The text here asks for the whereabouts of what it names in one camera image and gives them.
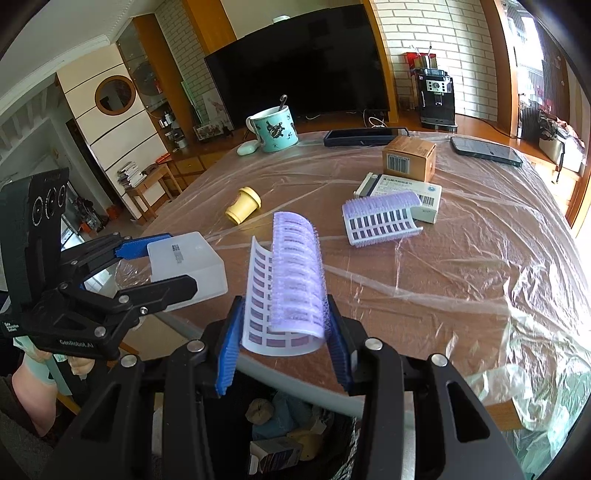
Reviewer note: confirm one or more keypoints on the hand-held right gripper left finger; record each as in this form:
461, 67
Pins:
228, 350

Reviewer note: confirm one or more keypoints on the metal utensil cup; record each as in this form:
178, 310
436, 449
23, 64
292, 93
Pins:
425, 59

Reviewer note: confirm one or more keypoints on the white art print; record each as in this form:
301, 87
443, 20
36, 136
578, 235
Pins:
218, 110

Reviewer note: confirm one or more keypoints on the white medicine box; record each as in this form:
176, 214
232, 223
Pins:
415, 189

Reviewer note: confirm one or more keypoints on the small wooden side table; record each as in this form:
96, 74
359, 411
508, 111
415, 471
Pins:
152, 180

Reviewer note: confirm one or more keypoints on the person's left forearm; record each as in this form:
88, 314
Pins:
18, 454

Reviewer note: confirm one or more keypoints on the black flat television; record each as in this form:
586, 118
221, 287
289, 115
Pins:
300, 69

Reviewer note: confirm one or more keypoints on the brown crumpled paper ball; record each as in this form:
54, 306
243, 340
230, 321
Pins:
259, 411

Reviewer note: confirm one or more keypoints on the white bowl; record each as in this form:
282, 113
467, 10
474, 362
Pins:
280, 19

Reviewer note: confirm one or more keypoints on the translucent white plastic box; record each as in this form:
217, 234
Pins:
194, 263

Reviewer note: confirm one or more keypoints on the black lined trash bin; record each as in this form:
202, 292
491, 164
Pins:
226, 424

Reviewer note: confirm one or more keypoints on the round wall mirror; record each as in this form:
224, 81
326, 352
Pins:
115, 94

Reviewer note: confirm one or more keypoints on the turquoise butterfly mug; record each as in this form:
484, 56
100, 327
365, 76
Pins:
277, 129

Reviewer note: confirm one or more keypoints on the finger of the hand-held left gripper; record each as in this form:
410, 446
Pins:
138, 244
171, 288

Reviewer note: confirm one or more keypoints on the white earbuds case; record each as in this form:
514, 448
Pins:
248, 147

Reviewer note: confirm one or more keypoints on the grey white flat box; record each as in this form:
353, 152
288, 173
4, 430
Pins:
364, 184

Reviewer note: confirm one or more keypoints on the metal spoon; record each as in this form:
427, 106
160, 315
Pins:
282, 102

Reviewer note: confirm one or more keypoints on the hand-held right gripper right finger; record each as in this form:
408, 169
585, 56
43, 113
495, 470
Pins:
339, 357

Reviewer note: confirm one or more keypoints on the stack of magazines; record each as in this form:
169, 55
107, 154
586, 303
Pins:
131, 174

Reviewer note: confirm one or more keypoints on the blue crumpled wrapper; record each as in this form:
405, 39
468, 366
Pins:
291, 413

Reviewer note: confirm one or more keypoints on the black coffee machine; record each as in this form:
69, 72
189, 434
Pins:
434, 101

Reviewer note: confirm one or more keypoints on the black ribbed heater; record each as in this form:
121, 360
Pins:
530, 121

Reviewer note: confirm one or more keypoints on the brown cardboard box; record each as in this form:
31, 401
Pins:
411, 159

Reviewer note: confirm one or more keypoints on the small picture frame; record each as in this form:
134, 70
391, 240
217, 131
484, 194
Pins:
210, 133

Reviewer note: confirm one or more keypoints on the dark blue cased tablet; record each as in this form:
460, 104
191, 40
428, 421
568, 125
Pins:
360, 137

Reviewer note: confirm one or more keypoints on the purple hair roller card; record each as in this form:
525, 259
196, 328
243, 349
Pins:
295, 277

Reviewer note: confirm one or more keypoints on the white bin with bag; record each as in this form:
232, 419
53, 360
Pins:
561, 143

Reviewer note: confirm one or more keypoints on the small yellow cup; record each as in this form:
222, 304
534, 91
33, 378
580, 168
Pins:
242, 207

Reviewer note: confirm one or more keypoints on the person's left hand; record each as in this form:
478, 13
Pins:
32, 401

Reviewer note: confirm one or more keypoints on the small white carton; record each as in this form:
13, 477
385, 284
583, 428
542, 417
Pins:
274, 457

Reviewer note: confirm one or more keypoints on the black smartphone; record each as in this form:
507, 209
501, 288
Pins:
485, 150

